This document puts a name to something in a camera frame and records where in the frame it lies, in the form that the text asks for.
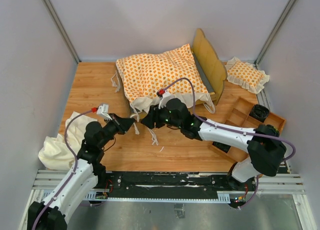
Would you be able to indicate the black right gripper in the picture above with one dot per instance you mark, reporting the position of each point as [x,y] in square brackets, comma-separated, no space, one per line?
[153,116]

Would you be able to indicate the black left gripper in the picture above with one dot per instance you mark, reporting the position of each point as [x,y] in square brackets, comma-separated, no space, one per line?
[122,124]

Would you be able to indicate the duck print bed cover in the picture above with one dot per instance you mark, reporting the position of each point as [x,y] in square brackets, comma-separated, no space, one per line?
[143,75]

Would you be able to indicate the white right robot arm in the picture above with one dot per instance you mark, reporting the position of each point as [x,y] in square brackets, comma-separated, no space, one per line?
[265,150]

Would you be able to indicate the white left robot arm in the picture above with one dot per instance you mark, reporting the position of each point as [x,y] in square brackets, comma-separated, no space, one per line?
[54,211]

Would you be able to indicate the cream cloth pile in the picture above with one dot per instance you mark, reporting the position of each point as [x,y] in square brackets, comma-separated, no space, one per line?
[55,155]

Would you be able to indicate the duck print small pillow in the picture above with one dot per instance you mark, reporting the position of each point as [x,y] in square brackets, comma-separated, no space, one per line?
[246,76]

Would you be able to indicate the dark rolled sock upper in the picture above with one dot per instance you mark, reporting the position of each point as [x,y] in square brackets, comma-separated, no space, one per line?
[259,112]

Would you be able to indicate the wooden pet bed frame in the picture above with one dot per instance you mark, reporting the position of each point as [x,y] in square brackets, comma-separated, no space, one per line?
[211,69]

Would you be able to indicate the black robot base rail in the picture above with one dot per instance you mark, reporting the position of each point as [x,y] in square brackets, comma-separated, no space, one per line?
[192,187]

